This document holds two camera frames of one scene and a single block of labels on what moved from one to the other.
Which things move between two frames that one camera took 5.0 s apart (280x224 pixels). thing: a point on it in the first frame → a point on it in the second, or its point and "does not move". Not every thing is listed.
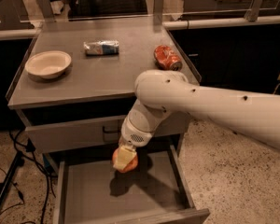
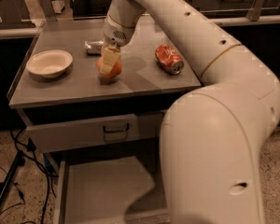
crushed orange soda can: [166, 59] does not move
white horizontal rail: [266, 20] does not move
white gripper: [133, 134] → [116, 34]
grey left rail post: [45, 4] does not move
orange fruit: [132, 164] → [115, 70]
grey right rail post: [253, 10] does not move
